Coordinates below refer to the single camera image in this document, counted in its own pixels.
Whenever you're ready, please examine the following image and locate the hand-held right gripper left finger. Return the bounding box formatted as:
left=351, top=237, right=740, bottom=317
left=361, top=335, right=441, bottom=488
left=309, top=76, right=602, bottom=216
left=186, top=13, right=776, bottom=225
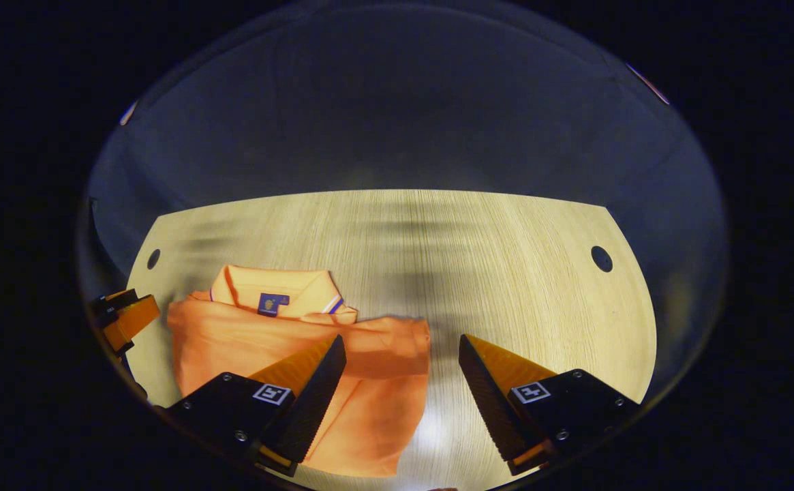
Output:
left=165, top=334, right=347, bottom=477

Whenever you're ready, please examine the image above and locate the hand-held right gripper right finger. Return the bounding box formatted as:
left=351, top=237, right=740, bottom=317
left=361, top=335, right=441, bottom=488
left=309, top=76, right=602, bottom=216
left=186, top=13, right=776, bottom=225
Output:
left=459, top=334, right=641, bottom=476

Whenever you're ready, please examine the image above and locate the orange T-shirt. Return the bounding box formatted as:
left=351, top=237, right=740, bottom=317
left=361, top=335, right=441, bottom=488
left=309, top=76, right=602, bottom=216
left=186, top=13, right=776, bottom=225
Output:
left=167, top=265, right=431, bottom=478

